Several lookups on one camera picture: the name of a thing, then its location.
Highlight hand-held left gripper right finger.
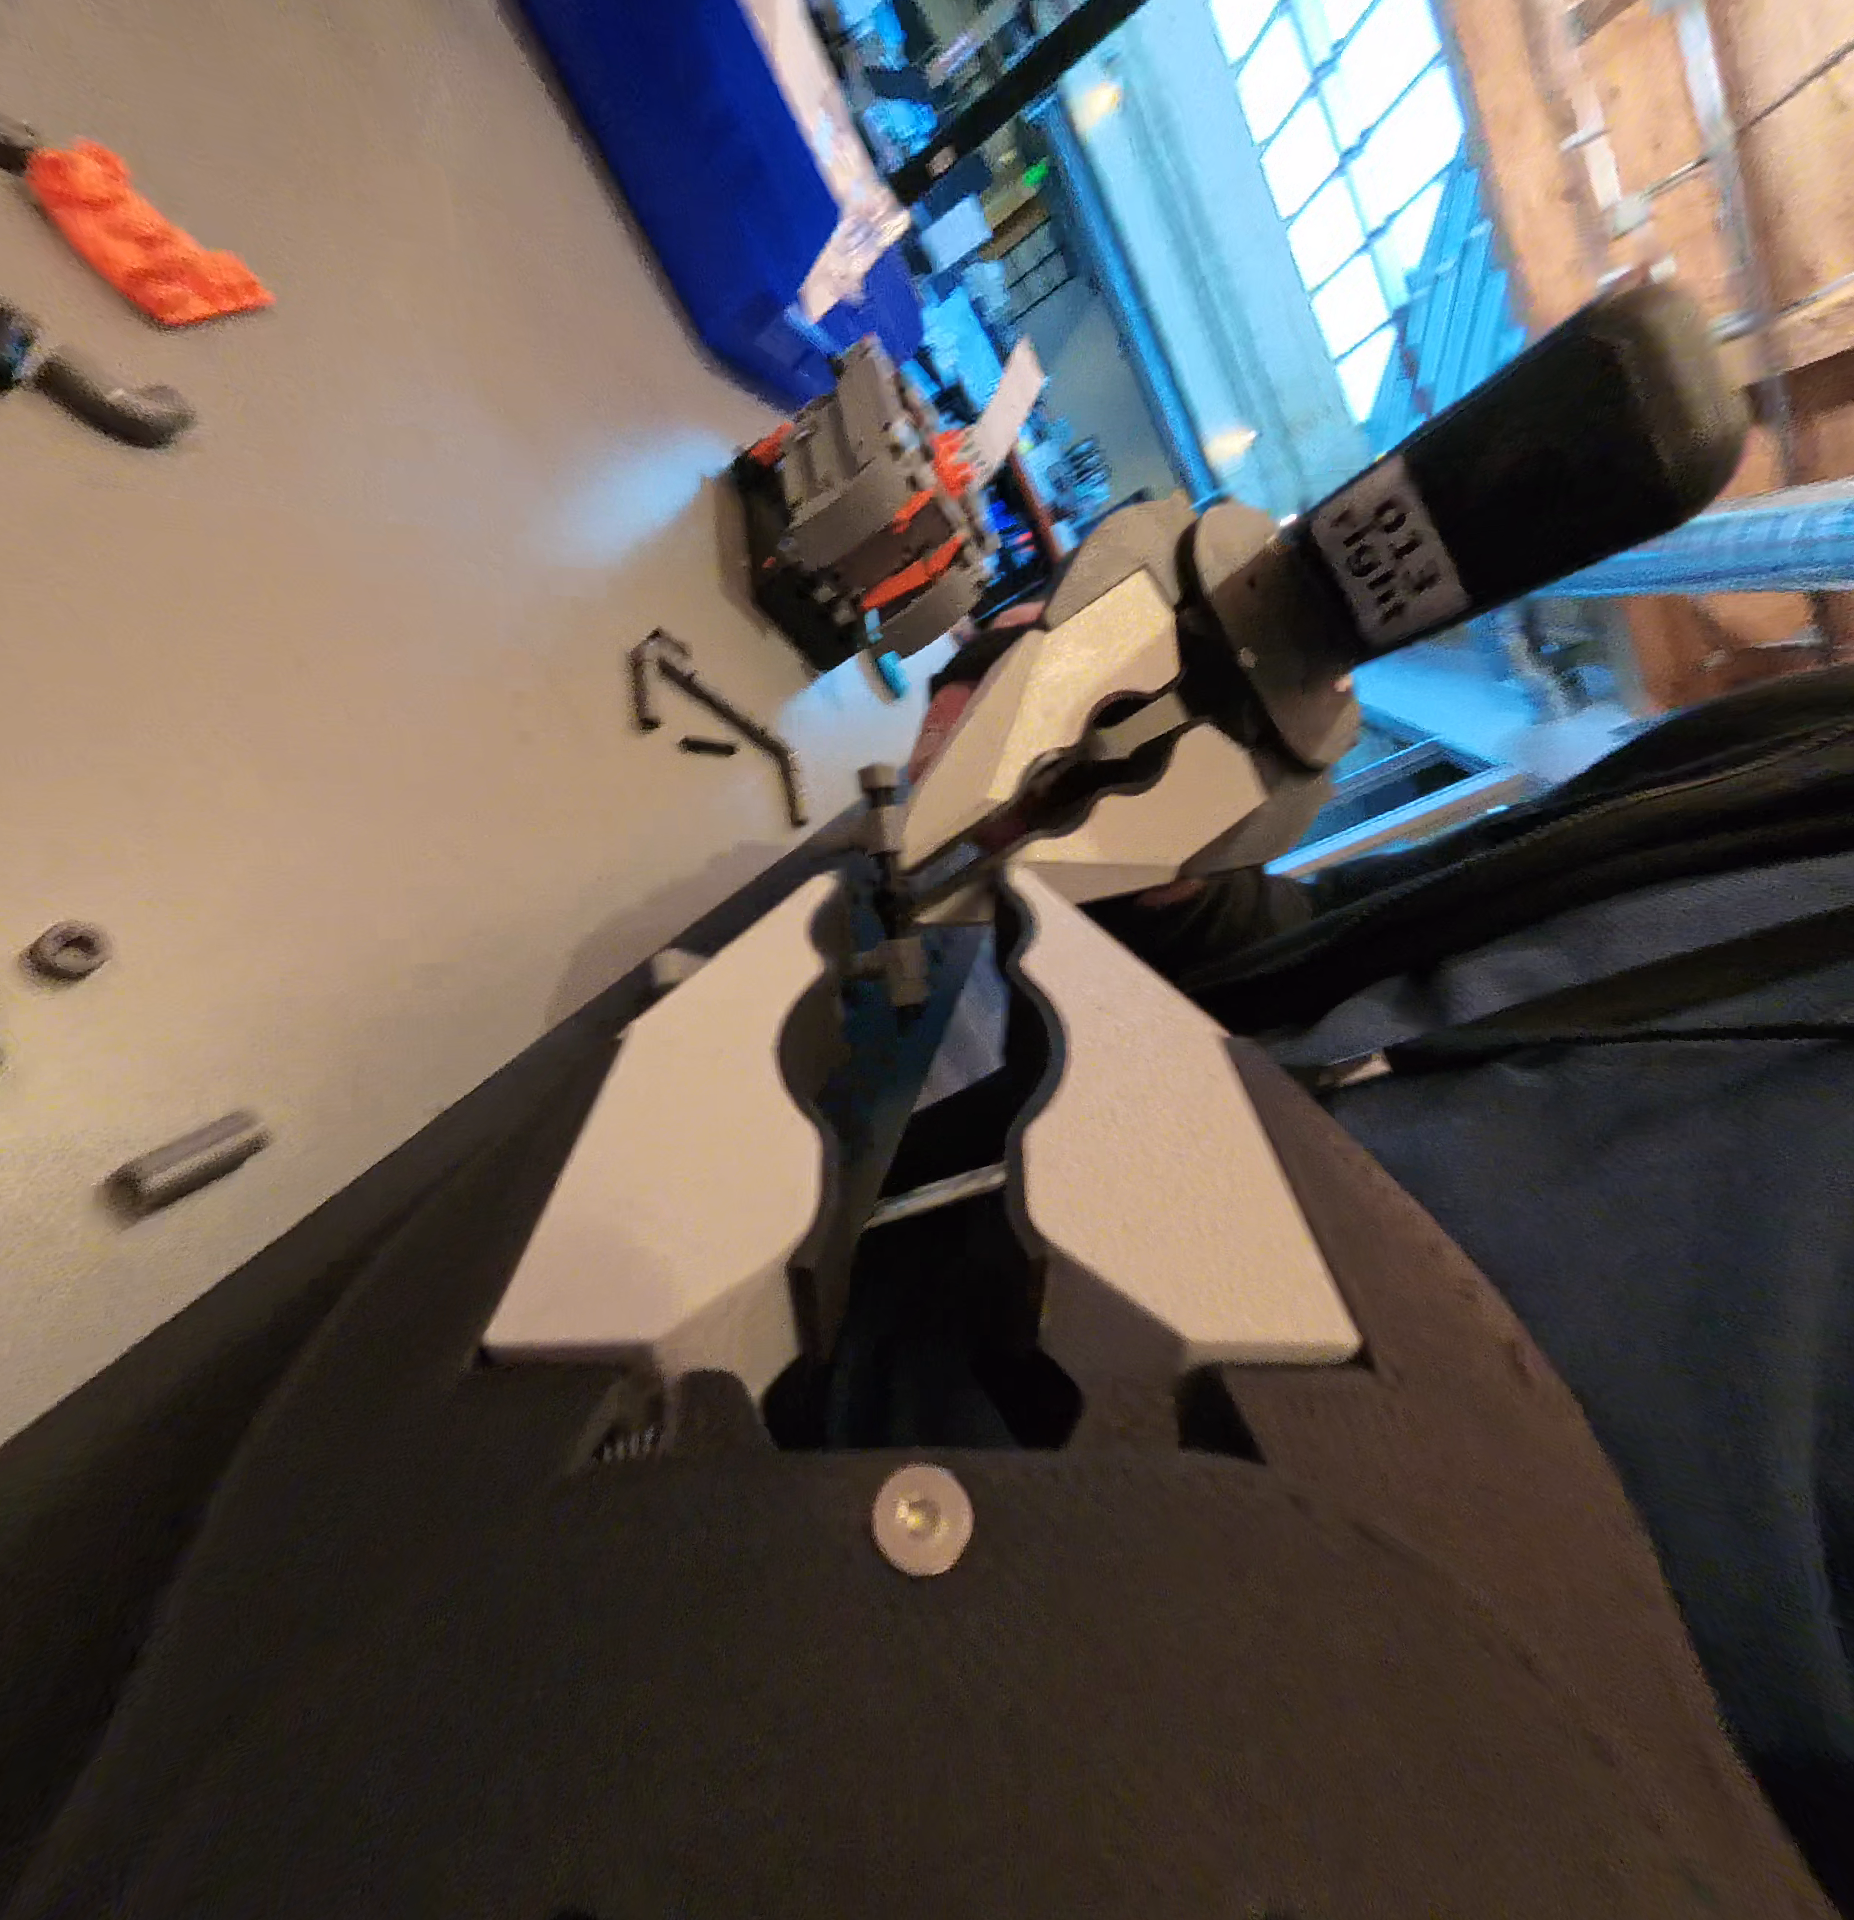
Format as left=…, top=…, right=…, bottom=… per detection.
left=994, top=870, right=1369, bottom=1409

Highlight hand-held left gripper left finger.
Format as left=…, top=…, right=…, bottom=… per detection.
left=480, top=875, right=859, bottom=1413

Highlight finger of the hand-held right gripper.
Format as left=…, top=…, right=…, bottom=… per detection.
left=926, top=733, right=1334, bottom=903
left=901, top=502, right=1200, bottom=865

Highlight dark grey toy bolt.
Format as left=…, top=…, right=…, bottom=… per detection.
left=854, top=762, right=919, bottom=940

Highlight grey toy elbow pipe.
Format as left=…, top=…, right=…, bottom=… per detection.
left=35, top=353, right=199, bottom=451

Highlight grey orange toy assembly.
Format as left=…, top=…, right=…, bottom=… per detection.
left=733, top=336, right=1020, bottom=679

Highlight large paned window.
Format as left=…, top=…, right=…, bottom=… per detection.
left=1212, top=0, right=1530, bottom=439

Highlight long black rod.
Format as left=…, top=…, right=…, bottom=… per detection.
left=664, top=661, right=811, bottom=828

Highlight bent black rod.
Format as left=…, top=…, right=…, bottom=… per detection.
left=627, top=630, right=697, bottom=735

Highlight short grey pin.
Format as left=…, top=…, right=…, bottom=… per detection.
left=102, top=1111, right=274, bottom=1221

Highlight person's blue trousers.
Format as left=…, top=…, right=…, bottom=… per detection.
left=1287, top=884, right=1854, bottom=1920

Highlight blue plastic bin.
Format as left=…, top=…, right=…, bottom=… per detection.
left=515, top=0, right=931, bottom=414

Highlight orange studded toy plate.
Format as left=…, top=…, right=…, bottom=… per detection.
left=24, top=138, right=276, bottom=331

